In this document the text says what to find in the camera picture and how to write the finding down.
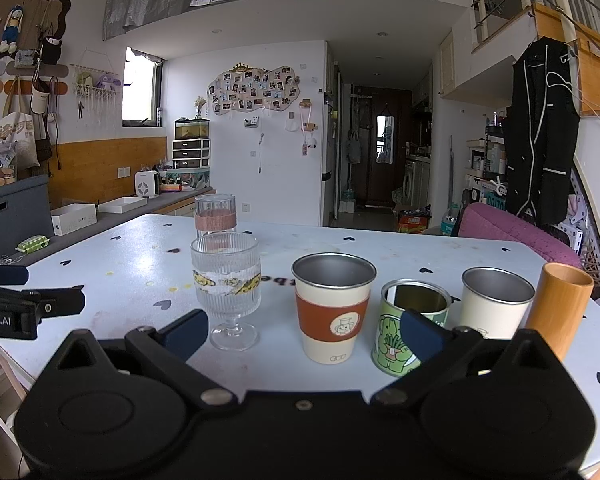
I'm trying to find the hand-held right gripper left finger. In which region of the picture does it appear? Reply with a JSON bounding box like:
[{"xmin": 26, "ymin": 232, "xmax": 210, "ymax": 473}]
[{"xmin": 44, "ymin": 309, "xmax": 241, "ymax": 409}]

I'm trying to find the ribbed glass goblet yellow print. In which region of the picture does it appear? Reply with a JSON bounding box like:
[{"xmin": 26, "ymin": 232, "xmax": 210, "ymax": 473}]
[{"xmin": 190, "ymin": 232, "xmax": 262, "ymax": 352}]

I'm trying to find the wooden staircase side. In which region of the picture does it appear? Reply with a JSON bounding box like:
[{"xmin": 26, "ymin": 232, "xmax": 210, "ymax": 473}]
[{"xmin": 532, "ymin": 3, "xmax": 600, "ymax": 117}]

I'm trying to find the glass fish tank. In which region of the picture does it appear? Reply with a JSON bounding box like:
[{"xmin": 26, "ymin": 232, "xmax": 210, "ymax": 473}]
[{"xmin": 173, "ymin": 118, "xmax": 211, "ymax": 141}]

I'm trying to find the door mirror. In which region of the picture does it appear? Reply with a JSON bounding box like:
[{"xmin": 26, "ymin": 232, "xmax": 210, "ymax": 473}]
[{"xmin": 376, "ymin": 114, "xmax": 395, "ymax": 165}]

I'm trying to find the plain cream metal cup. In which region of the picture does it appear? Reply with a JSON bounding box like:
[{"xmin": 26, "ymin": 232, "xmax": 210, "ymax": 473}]
[{"xmin": 459, "ymin": 266, "xmax": 537, "ymax": 341}]

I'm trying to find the tall glass pink band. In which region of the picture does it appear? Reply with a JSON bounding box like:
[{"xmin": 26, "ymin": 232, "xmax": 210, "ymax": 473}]
[{"xmin": 194, "ymin": 193, "xmax": 238, "ymax": 239}]

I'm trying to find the grey storage box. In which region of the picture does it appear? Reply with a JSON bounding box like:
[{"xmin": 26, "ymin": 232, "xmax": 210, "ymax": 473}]
[{"xmin": 0, "ymin": 174, "xmax": 55, "ymax": 266}]

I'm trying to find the plastic water bottle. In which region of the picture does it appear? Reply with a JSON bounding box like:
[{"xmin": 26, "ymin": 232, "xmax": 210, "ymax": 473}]
[{"xmin": 439, "ymin": 203, "xmax": 461, "ymax": 237}]

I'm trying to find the bamboo cup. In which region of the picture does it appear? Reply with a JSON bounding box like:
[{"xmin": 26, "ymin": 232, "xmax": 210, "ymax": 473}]
[{"xmin": 524, "ymin": 262, "xmax": 595, "ymax": 362}]

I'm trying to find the macrame wall shelf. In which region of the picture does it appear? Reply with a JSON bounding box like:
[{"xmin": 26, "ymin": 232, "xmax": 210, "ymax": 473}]
[{"xmin": 69, "ymin": 49, "xmax": 122, "ymax": 122}]

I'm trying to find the brown wall pegboard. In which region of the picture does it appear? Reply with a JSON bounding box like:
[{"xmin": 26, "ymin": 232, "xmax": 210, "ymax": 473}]
[{"xmin": 0, "ymin": 0, "xmax": 72, "ymax": 61}]

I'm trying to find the green cartoon tin can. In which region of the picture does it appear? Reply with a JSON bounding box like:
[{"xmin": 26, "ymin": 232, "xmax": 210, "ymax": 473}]
[{"xmin": 370, "ymin": 279, "xmax": 454, "ymax": 379}]

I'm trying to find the black jacket white trim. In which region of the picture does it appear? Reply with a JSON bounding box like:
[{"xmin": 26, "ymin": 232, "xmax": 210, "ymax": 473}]
[{"xmin": 503, "ymin": 36, "xmax": 581, "ymax": 227}]

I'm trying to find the white small bag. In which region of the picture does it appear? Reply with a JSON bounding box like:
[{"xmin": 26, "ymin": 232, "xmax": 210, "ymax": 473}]
[{"xmin": 31, "ymin": 77, "xmax": 51, "ymax": 114}]

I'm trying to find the cream cup brown sleeve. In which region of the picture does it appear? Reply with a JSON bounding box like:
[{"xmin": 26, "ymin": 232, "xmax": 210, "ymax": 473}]
[{"xmin": 291, "ymin": 253, "xmax": 378, "ymax": 364}]

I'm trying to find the white shallow tray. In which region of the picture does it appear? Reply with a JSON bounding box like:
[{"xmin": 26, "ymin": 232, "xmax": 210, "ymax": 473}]
[{"xmin": 98, "ymin": 196, "xmax": 149, "ymax": 215}]

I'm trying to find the window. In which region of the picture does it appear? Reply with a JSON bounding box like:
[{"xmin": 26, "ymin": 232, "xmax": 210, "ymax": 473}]
[{"xmin": 122, "ymin": 46, "xmax": 164, "ymax": 128}]

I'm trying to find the cloud-shaped photo board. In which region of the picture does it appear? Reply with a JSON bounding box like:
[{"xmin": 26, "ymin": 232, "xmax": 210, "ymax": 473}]
[{"xmin": 207, "ymin": 64, "xmax": 300, "ymax": 119}]

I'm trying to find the pink cushioned chair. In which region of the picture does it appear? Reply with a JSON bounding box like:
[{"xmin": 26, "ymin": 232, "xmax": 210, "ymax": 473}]
[{"xmin": 457, "ymin": 203, "xmax": 584, "ymax": 269}]

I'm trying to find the white desktop heater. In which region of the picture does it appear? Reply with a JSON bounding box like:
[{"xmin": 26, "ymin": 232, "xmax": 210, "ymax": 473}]
[{"xmin": 133, "ymin": 170, "xmax": 160, "ymax": 198}]

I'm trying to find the cream tote bag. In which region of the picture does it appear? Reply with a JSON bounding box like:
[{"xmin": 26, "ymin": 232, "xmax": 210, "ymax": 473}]
[{"xmin": 0, "ymin": 109, "xmax": 41, "ymax": 171}]

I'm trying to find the white cardboard box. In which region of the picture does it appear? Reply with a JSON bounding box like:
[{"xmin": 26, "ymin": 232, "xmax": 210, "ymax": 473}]
[{"xmin": 50, "ymin": 203, "xmax": 98, "ymax": 237}]

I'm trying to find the green egg carton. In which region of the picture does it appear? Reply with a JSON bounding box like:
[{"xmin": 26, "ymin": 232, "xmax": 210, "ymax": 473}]
[{"xmin": 16, "ymin": 235, "xmax": 51, "ymax": 254}]

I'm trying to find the orange box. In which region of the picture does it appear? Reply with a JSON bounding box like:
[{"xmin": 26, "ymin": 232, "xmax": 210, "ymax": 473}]
[{"xmin": 397, "ymin": 209, "xmax": 431, "ymax": 234}]

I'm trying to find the storage shelf rack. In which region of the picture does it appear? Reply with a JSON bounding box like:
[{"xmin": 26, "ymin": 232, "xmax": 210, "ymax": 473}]
[{"xmin": 464, "ymin": 124, "xmax": 509, "ymax": 207}]

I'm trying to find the small dark drawer unit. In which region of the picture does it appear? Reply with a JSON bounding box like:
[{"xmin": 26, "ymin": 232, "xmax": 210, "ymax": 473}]
[{"xmin": 172, "ymin": 138, "xmax": 211, "ymax": 170}]

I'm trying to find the blue rabbit plush doll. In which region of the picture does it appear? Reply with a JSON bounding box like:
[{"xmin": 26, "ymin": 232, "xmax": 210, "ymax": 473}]
[{"xmin": 0, "ymin": 4, "xmax": 24, "ymax": 54}]

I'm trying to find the washing machine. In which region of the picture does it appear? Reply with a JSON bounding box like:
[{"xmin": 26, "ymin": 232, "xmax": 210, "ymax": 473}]
[{"xmin": 403, "ymin": 157, "xmax": 431, "ymax": 209}]

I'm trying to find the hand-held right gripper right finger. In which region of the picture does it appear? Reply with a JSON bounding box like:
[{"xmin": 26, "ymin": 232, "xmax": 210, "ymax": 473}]
[{"xmin": 370, "ymin": 309, "xmax": 567, "ymax": 407}]

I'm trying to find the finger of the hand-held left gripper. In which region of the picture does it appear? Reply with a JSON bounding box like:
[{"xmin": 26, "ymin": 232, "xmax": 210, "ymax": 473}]
[
  {"xmin": 22, "ymin": 285, "xmax": 86, "ymax": 319},
  {"xmin": 0, "ymin": 263, "xmax": 30, "ymax": 286}
]

